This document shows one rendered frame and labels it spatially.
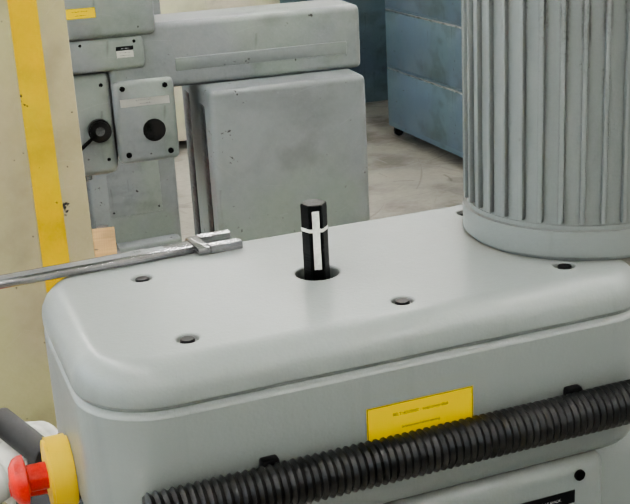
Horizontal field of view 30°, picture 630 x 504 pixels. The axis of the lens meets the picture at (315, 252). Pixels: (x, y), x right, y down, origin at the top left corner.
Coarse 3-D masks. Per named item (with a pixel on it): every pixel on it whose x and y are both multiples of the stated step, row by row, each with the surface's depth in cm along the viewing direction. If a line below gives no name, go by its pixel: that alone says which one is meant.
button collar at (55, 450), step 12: (48, 444) 93; (60, 444) 93; (48, 456) 92; (60, 456) 92; (72, 456) 92; (48, 468) 92; (60, 468) 91; (72, 468) 92; (60, 480) 91; (72, 480) 92; (48, 492) 95; (60, 492) 92; (72, 492) 92
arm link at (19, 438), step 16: (0, 416) 145; (16, 416) 145; (0, 432) 144; (16, 432) 143; (32, 432) 143; (0, 448) 145; (16, 448) 142; (32, 448) 141; (0, 464) 143; (0, 480) 142; (0, 496) 143
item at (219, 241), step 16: (192, 240) 105; (208, 240) 106; (224, 240) 105; (240, 240) 104; (112, 256) 102; (128, 256) 102; (144, 256) 102; (160, 256) 103; (16, 272) 99; (32, 272) 99; (48, 272) 99; (64, 272) 99; (80, 272) 100; (0, 288) 97
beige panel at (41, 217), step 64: (0, 0) 247; (0, 64) 250; (64, 64) 255; (0, 128) 254; (64, 128) 259; (0, 192) 258; (64, 192) 263; (0, 256) 262; (64, 256) 267; (0, 320) 266; (0, 384) 271
